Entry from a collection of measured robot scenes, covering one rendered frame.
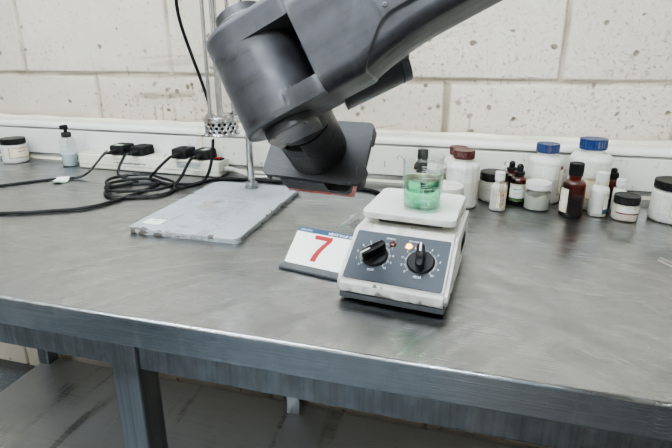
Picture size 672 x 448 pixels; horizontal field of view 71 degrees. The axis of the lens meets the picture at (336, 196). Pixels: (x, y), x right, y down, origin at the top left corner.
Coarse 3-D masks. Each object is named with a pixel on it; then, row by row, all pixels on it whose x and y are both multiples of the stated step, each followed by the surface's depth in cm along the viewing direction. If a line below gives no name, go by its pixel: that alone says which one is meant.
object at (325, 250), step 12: (300, 240) 67; (312, 240) 67; (324, 240) 66; (336, 240) 65; (348, 240) 65; (300, 252) 66; (312, 252) 65; (324, 252) 65; (336, 252) 64; (324, 264) 64; (336, 264) 63
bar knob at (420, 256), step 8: (424, 248) 54; (408, 256) 56; (416, 256) 54; (424, 256) 55; (432, 256) 55; (408, 264) 55; (416, 264) 53; (424, 264) 54; (432, 264) 54; (416, 272) 54; (424, 272) 54
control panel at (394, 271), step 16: (368, 240) 59; (384, 240) 58; (400, 240) 58; (416, 240) 57; (432, 240) 57; (352, 256) 58; (400, 256) 56; (448, 256) 55; (352, 272) 56; (368, 272) 55; (384, 272) 55; (400, 272) 55; (432, 272) 54; (416, 288) 53; (432, 288) 52
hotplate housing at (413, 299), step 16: (464, 208) 67; (368, 224) 61; (384, 224) 61; (400, 224) 61; (416, 224) 60; (464, 224) 63; (352, 240) 60; (448, 240) 57; (464, 240) 65; (448, 272) 54; (352, 288) 55; (368, 288) 55; (384, 288) 54; (400, 288) 54; (448, 288) 53; (400, 304) 54; (416, 304) 53; (432, 304) 52
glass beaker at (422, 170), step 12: (408, 156) 62; (420, 156) 58; (432, 156) 57; (444, 156) 59; (408, 168) 59; (420, 168) 58; (432, 168) 58; (408, 180) 59; (420, 180) 58; (432, 180) 58; (408, 192) 60; (420, 192) 59; (432, 192) 59; (408, 204) 60; (420, 204) 59; (432, 204) 59
